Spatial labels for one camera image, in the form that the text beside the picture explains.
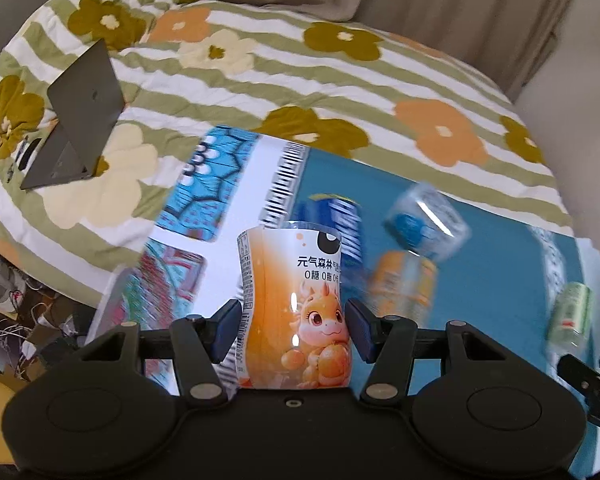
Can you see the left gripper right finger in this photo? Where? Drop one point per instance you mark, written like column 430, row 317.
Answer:
column 388, row 344

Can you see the orange dragon label cup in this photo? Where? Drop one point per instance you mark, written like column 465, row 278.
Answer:
column 293, row 333

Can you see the white blue label cup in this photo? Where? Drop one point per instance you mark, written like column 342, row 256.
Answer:
column 424, row 221

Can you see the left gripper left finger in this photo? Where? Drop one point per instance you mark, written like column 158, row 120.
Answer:
column 198, row 343

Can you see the blue patterned mat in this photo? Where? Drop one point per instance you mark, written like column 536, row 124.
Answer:
column 504, row 278

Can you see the green white label cup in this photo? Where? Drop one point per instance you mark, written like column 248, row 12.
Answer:
column 570, row 322

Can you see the grey open laptop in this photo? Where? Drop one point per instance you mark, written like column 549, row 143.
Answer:
column 87, row 100

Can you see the yellow orange label cup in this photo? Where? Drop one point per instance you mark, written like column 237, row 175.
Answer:
column 403, row 284

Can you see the blue label plastic cup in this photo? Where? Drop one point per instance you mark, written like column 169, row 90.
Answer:
column 344, row 215

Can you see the floral striped quilt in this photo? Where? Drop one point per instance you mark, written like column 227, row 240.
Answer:
column 185, row 66

